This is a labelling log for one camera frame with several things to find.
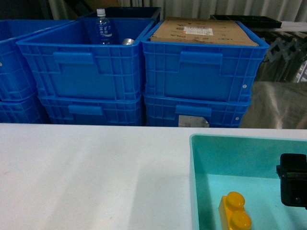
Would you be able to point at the lower middle blue crate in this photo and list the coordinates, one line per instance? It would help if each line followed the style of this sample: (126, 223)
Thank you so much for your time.
(76, 111)

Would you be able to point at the teal plastic tray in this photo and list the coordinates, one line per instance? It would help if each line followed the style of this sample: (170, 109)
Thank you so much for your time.
(221, 164)

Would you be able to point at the silver can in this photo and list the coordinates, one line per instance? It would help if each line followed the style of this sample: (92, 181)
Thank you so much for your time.
(128, 41)

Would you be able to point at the lower right blue crate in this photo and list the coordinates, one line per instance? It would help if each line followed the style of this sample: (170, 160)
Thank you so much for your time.
(165, 111)

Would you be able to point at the clear water bottle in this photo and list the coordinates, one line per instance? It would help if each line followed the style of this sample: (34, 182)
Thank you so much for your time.
(103, 28)

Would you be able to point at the upper right blue crate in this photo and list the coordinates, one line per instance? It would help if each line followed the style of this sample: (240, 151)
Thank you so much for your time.
(208, 72)

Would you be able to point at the upper middle blue crate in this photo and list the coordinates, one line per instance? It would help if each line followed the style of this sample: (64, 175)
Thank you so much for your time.
(68, 61)

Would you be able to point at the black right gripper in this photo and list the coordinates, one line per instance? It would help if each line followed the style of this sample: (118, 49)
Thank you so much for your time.
(292, 172)

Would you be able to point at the dark blue rear crate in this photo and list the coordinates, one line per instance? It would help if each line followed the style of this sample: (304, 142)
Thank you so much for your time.
(134, 13)

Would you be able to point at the yellow toy block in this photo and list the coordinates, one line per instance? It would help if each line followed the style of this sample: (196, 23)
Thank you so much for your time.
(232, 212)

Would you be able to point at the lower left blue crate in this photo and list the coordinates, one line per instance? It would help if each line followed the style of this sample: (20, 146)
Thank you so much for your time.
(29, 111)

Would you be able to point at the upper left blue crate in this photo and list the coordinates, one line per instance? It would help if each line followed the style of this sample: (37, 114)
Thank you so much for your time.
(16, 79)

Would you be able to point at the grey folding lattice gate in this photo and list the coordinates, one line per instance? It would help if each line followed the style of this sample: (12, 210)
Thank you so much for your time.
(285, 48)

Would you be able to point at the black tray in background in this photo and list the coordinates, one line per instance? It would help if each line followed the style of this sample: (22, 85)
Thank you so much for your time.
(250, 21)

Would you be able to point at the cardboard box in crate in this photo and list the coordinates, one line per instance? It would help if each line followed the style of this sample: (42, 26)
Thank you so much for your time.
(195, 31)

